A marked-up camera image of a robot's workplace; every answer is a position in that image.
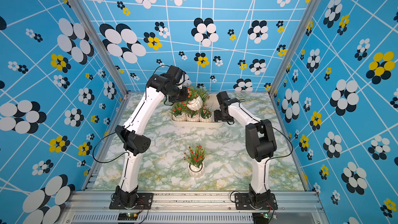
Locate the right controller board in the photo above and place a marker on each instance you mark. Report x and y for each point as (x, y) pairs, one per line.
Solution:
(260, 218)

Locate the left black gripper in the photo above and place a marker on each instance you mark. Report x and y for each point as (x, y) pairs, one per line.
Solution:
(185, 89)

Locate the left controller board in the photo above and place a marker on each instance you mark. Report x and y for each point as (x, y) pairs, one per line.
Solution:
(127, 217)

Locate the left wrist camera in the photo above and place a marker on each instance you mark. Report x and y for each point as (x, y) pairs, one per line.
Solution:
(175, 73)

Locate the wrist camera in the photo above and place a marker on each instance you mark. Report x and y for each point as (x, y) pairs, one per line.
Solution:
(223, 98)
(175, 73)

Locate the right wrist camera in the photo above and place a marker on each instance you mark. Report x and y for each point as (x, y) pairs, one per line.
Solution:
(223, 98)

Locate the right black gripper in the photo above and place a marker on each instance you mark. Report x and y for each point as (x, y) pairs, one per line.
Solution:
(217, 117)

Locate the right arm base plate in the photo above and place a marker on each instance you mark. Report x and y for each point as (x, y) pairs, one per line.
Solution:
(249, 201)

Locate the potted gypsophila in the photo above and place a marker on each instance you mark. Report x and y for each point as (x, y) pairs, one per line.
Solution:
(195, 157)
(197, 97)
(205, 114)
(192, 116)
(178, 112)

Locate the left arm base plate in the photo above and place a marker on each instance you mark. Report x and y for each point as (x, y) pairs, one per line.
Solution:
(135, 201)

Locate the aluminium front rail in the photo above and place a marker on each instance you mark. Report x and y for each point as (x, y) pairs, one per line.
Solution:
(194, 207)

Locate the white plastic storage box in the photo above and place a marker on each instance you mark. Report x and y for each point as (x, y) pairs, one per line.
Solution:
(213, 102)

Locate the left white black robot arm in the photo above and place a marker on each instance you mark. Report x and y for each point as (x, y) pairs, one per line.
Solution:
(131, 133)

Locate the controller board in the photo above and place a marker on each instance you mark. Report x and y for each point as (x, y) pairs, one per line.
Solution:
(127, 217)
(260, 218)

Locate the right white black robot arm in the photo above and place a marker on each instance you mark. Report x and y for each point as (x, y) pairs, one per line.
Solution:
(260, 144)

